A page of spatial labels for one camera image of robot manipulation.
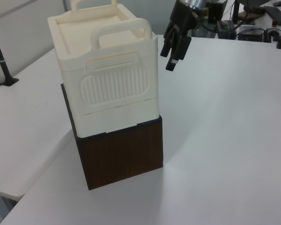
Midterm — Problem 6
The cream cabinet carry handle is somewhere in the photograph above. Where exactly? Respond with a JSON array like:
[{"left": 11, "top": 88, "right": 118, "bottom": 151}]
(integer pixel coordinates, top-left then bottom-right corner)
[
  {"left": 71, "top": 0, "right": 119, "bottom": 13},
  {"left": 90, "top": 18, "right": 152, "bottom": 51}
]

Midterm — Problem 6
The cream plastic storage cabinet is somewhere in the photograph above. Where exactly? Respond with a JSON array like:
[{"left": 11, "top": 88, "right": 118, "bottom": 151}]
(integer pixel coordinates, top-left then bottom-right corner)
[{"left": 47, "top": 0, "right": 160, "bottom": 138}]

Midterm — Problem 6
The black device with green label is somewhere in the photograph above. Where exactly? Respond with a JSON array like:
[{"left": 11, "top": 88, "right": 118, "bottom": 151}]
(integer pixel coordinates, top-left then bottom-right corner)
[{"left": 216, "top": 20, "right": 237, "bottom": 39}]

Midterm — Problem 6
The black keyboard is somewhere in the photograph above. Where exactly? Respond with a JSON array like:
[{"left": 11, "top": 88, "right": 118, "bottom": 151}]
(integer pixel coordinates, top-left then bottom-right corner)
[{"left": 264, "top": 6, "right": 281, "bottom": 26}]

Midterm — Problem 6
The black electronics box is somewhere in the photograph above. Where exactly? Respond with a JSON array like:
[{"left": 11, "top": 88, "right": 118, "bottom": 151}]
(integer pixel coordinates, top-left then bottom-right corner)
[{"left": 238, "top": 29, "right": 266, "bottom": 43}]

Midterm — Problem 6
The black pole with base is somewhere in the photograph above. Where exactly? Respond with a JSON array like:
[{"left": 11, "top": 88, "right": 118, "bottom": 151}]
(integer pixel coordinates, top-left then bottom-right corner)
[{"left": 0, "top": 20, "right": 20, "bottom": 86}]

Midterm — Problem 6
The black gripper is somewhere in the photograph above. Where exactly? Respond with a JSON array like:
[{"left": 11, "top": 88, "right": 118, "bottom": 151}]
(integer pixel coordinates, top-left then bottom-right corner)
[{"left": 160, "top": 0, "right": 199, "bottom": 72}]

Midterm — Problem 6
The thin black upright pole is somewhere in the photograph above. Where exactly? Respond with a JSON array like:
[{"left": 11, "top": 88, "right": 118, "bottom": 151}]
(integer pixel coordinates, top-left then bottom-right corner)
[{"left": 231, "top": 0, "right": 241, "bottom": 24}]

